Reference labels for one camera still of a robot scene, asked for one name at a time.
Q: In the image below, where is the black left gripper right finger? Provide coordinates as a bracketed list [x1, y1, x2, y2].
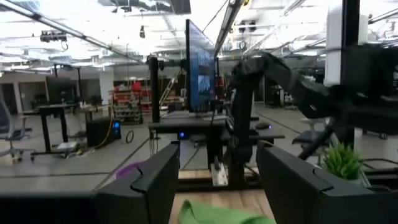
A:
[256, 140, 374, 224]

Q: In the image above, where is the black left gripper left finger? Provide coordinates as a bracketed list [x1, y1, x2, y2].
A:
[93, 141, 182, 224]

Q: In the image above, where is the purple plastic bucket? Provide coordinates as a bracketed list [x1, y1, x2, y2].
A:
[114, 161, 146, 180]

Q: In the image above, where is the green microfibre cloth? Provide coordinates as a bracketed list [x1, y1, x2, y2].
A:
[178, 200, 277, 224]

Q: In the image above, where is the green artificial plant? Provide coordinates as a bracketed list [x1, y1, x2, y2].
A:
[322, 142, 371, 187]

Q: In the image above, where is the black office chair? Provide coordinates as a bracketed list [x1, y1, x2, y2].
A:
[292, 118, 331, 166]

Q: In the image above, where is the black computer tower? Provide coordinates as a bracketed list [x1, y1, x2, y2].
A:
[86, 119, 123, 147]

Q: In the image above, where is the red shelf rack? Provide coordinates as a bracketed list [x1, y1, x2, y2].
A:
[112, 80, 154, 124]

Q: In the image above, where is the black standing desk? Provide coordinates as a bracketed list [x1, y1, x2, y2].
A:
[30, 104, 80, 156]

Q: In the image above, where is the black monitor blue screen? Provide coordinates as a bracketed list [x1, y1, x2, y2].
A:
[185, 19, 216, 113]

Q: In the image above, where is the dark monitor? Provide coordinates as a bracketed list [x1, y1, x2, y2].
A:
[45, 76, 78, 105]

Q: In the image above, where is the grey office chair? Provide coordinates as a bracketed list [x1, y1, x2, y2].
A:
[0, 93, 34, 162]

